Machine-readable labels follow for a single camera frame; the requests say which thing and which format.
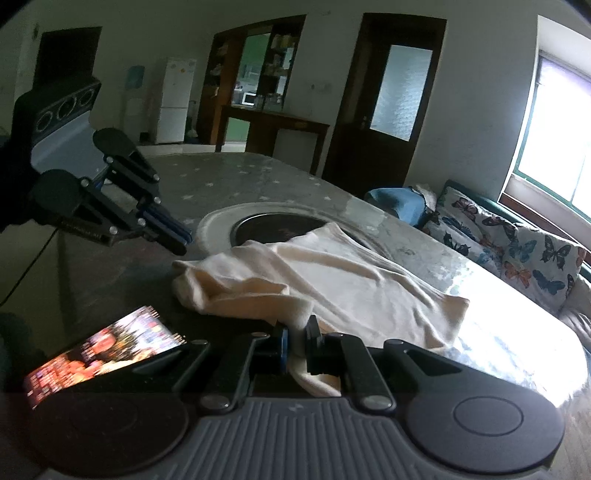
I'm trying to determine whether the dark door with glass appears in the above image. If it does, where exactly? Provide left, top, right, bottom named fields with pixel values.
left=322, top=13, right=447, bottom=197

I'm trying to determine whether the butterfly print pillow upright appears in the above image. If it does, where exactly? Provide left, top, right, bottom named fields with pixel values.
left=501, top=226, right=587, bottom=315

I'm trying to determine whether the smartphone with lit screen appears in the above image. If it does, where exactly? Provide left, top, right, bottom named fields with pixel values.
left=24, top=306, right=184, bottom=408

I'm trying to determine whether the white refrigerator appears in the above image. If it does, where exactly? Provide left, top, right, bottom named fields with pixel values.
left=153, top=58, right=197, bottom=144

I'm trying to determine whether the round black induction cooktop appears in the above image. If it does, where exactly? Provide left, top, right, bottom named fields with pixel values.
left=227, top=212, right=371, bottom=248

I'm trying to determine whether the black cable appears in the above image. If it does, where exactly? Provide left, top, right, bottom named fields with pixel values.
left=0, top=227, right=59, bottom=306

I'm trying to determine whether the dark wooden side table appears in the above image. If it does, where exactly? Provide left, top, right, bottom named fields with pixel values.
left=214, top=105, right=329, bottom=175

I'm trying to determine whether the cream knitted garment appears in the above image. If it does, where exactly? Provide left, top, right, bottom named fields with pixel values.
left=172, top=223, right=469, bottom=397

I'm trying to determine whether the butterfly print pillow lying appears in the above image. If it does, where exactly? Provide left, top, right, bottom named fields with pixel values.
left=423, top=186, right=517, bottom=277

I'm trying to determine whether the blue bench sofa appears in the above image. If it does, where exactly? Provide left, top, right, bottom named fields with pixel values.
left=363, top=179, right=591, bottom=287

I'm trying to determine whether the blue folded blanket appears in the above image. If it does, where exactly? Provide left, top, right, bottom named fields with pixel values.
left=363, top=187, right=434, bottom=229

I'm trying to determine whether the beige plain cushion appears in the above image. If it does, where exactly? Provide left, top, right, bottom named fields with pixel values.
left=558, top=276, right=591, bottom=351

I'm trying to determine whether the green framed window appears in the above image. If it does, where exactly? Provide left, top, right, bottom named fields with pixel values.
left=503, top=16, right=590, bottom=239

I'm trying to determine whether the water dispenser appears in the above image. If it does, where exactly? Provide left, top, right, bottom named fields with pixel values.
left=121, top=65, right=145, bottom=144

